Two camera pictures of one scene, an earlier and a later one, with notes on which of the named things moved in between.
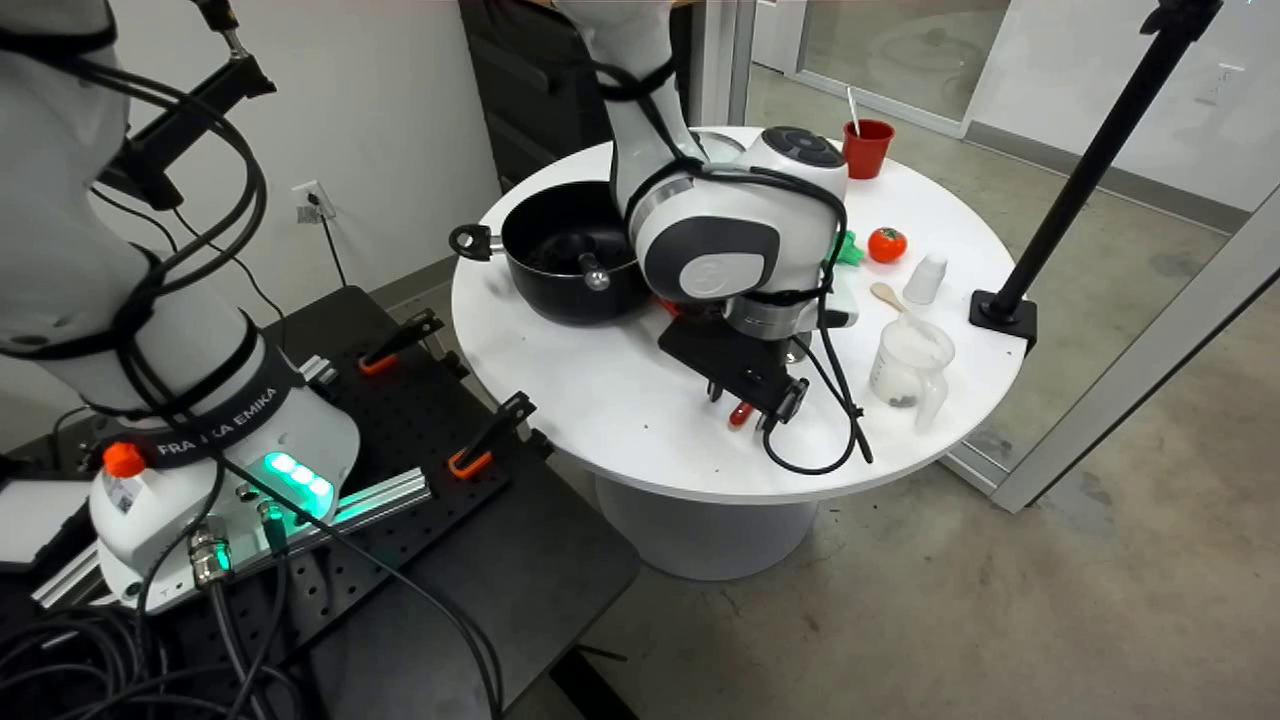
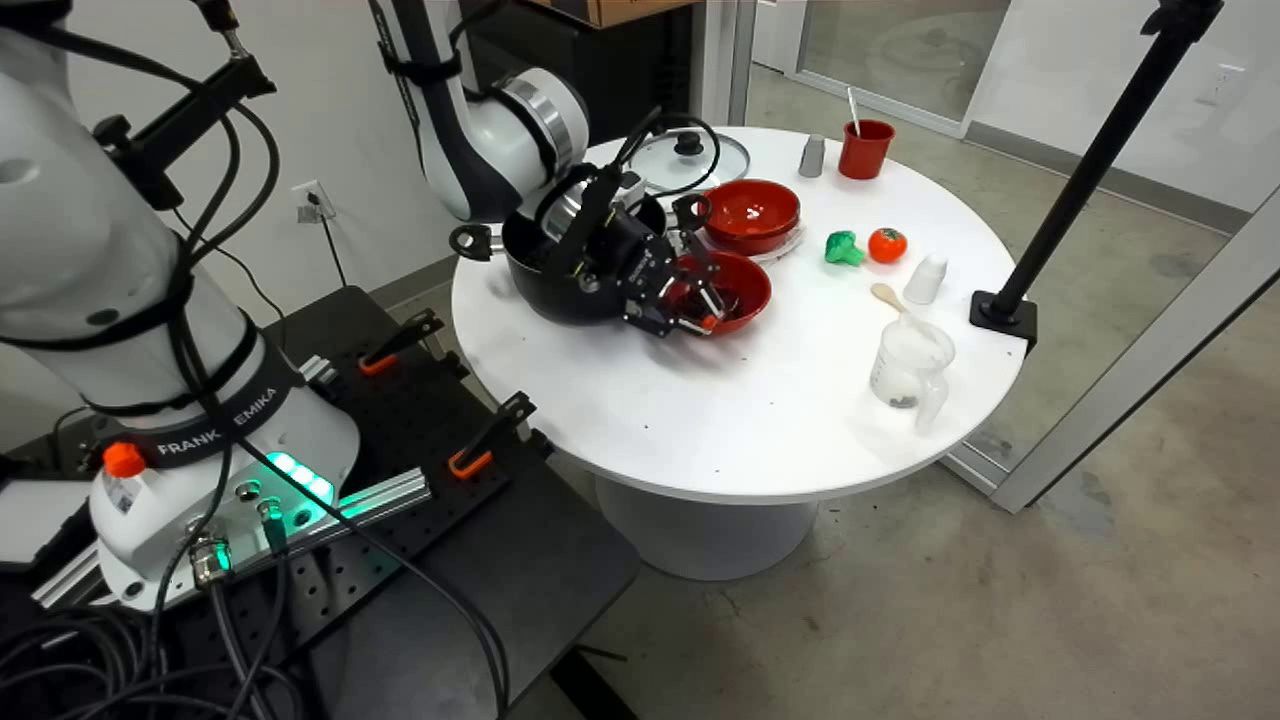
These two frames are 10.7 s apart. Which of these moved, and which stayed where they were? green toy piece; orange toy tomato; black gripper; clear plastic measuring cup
Moved: black gripper
Stayed: clear plastic measuring cup; orange toy tomato; green toy piece
